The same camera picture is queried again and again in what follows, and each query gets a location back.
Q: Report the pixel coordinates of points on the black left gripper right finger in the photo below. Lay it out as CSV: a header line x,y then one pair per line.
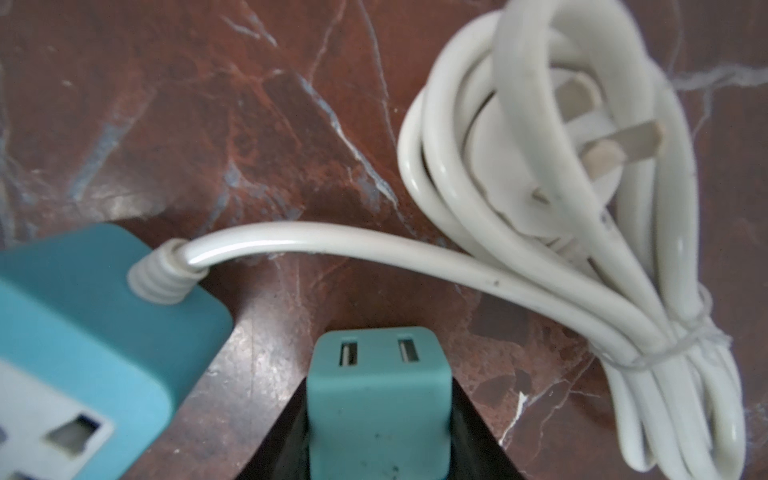
x,y
475,453

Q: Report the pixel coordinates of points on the teal charger plug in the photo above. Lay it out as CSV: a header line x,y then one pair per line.
x,y
379,405

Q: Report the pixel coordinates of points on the teal power strip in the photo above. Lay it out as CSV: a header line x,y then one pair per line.
x,y
92,374

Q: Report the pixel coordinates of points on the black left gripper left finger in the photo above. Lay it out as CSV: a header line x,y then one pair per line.
x,y
284,452

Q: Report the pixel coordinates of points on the coiled white cable teal strip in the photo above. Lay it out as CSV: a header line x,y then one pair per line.
x,y
555,153

